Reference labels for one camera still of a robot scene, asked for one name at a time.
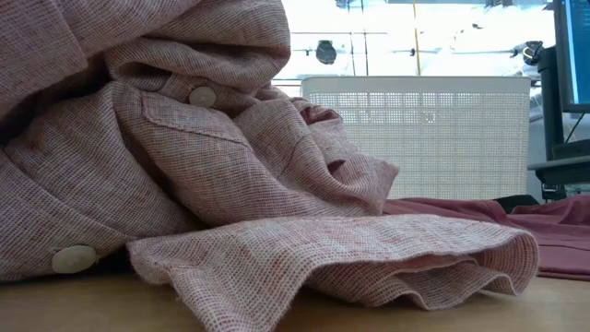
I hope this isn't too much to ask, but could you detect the pink woven button shirt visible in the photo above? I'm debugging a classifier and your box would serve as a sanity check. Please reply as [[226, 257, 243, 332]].
[[0, 0, 540, 332]]

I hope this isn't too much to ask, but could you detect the maroon cloth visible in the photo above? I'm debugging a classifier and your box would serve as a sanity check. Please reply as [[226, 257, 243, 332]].
[[382, 194, 590, 282]]

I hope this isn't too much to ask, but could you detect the white perforated plastic basket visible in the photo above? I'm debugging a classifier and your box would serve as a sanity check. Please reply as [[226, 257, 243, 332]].
[[300, 76, 532, 201]]

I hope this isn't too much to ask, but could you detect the black monitor stand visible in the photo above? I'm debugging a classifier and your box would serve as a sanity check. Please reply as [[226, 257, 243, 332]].
[[537, 44, 590, 161]]

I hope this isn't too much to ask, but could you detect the grey side desk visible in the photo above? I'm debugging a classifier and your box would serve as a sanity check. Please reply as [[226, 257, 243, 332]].
[[526, 155, 590, 202]]

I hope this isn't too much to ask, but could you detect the black computer monitor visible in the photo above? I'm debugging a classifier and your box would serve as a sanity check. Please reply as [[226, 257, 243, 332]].
[[552, 0, 590, 114]]

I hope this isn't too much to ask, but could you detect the black ceiling cable reel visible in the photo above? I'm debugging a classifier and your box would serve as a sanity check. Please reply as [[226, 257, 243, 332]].
[[522, 40, 546, 66], [314, 40, 338, 65]]

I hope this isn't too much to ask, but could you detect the yellow hanging cable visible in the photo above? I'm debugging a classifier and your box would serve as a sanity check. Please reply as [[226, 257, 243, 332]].
[[411, 0, 422, 77]]

